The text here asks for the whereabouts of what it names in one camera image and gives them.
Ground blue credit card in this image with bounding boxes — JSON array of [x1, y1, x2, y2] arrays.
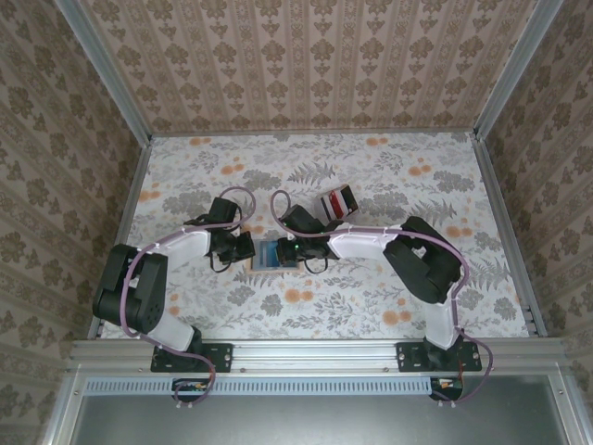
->
[[258, 240, 282, 270]]

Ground beige card holder wallet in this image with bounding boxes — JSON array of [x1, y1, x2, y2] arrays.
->
[[248, 237, 303, 275]]

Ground red white small box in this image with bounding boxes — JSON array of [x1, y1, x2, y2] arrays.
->
[[315, 183, 360, 221]]

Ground floral patterned table cover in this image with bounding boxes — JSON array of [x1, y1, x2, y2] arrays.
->
[[99, 132, 532, 342]]

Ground small black circuit board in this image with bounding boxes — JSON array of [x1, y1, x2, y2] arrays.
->
[[171, 377, 210, 402], [429, 376, 465, 401]]

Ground grey sheet metal panel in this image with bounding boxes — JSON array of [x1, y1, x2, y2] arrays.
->
[[41, 370, 586, 445]]

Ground aluminium frame cross rail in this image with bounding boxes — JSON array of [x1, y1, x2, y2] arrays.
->
[[67, 337, 574, 373]]

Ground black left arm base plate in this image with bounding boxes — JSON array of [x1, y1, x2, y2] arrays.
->
[[150, 341, 233, 373]]

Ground aluminium frame side rail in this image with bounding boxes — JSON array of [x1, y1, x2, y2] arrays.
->
[[87, 138, 154, 340], [472, 133, 549, 338]]

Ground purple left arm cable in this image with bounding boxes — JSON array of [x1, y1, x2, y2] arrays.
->
[[119, 185, 259, 412]]

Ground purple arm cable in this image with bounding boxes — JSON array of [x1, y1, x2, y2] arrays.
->
[[119, 185, 259, 412], [270, 188, 498, 409]]

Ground slotted white cable duct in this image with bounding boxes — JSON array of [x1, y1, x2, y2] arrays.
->
[[85, 375, 464, 396]]

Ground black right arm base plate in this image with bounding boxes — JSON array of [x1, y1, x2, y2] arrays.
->
[[397, 341, 483, 373]]

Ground aluminium frame post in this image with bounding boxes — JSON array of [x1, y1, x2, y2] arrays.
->
[[474, 0, 569, 141], [57, 0, 154, 146]]

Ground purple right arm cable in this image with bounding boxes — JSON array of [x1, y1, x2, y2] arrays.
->
[[270, 188, 498, 409]]

